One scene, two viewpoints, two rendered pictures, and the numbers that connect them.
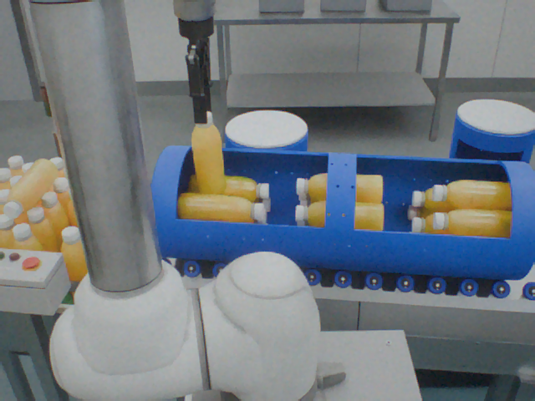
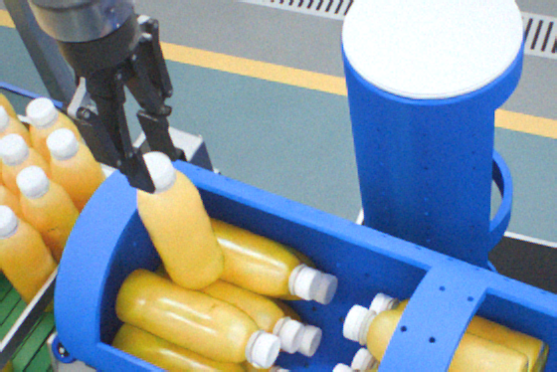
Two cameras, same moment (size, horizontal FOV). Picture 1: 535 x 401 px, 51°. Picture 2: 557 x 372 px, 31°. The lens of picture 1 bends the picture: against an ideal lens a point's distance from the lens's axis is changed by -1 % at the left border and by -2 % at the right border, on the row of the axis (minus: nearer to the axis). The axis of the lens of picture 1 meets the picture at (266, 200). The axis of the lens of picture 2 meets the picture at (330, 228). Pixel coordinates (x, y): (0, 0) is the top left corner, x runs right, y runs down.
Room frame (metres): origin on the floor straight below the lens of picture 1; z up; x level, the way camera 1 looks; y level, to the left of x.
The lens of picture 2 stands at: (0.66, -0.33, 2.17)
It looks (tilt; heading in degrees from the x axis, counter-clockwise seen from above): 56 degrees down; 28
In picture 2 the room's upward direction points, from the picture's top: 10 degrees counter-clockwise
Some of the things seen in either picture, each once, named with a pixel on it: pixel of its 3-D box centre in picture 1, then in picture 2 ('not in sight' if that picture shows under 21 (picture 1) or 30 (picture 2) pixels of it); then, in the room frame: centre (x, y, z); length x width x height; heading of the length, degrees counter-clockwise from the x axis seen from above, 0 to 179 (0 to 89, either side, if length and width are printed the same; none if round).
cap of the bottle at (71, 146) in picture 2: not in sight; (62, 142); (1.35, 0.42, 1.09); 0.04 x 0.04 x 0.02
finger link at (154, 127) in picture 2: (204, 100); (157, 136); (1.22, 0.14, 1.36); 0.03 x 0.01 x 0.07; 82
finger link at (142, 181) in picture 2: (200, 109); (134, 167); (1.17, 0.14, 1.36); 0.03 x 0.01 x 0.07; 82
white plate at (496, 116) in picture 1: (497, 115); not in sight; (1.82, -0.83, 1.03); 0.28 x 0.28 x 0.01
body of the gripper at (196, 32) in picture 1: (196, 38); (103, 47); (1.19, 0.14, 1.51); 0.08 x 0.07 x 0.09; 172
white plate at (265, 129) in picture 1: (266, 128); (432, 30); (1.74, 0.00, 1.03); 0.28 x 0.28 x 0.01
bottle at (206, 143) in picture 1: (207, 155); (178, 224); (1.19, 0.14, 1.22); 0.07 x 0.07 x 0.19
